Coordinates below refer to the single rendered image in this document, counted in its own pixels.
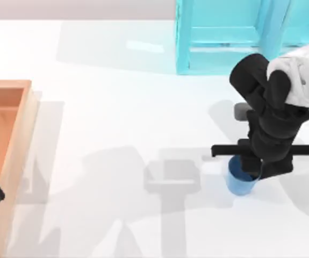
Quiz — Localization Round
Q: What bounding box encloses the blue cup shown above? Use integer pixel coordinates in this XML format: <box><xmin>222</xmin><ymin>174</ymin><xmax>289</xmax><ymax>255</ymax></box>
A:
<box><xmin>227</xmin><ymin>155</ymin><xmax>262</xmax><ymax>197</ymax></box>

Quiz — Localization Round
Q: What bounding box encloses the pale grey rounded box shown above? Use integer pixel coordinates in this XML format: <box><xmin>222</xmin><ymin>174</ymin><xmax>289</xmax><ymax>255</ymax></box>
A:
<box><xmin>234</xmin><ymin>102</ymin><xmax>251</xmax><ymax>121</ymax></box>

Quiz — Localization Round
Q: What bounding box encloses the light blue rack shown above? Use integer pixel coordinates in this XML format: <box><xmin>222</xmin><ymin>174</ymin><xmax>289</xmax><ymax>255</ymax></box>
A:
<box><xmin>174</xmin><ymin>0</ymin><xmax>309</xmax><ymax>76</ymax></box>

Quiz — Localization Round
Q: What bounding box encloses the shallow salmon-coloured box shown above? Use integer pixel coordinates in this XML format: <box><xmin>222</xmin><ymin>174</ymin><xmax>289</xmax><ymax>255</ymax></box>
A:
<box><xmin>0</xmin><ymin>80</ymin><xmax>41</xmax><ymax>258</ymax></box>

